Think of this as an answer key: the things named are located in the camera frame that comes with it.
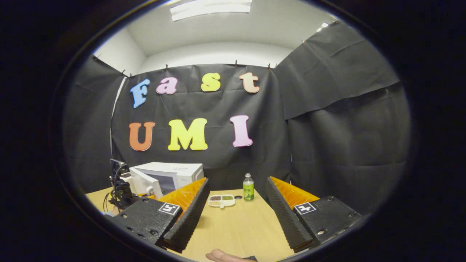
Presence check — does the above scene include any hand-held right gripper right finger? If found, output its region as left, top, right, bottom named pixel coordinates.
left=265, top=176, right=363, bottom=253

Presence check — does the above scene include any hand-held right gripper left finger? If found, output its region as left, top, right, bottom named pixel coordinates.
left=109, top=178, right=211, bottom=253

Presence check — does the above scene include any white microwave oven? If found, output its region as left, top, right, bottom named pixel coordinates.
left=129, top=162, right=204, bottom=200

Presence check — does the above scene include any divided white snack plate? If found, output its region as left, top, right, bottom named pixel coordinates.
left=208, top=194, right=236, bottom=209

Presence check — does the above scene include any green drink bottle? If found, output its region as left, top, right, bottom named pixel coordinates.
left=243, top=173, right=254, bottom=202

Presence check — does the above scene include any black backdrop cloth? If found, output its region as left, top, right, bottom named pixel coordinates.
left=62, top=21, right=412, bottom=215

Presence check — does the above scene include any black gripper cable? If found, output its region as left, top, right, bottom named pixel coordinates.
left=103, top=191, right=118, bottom=214

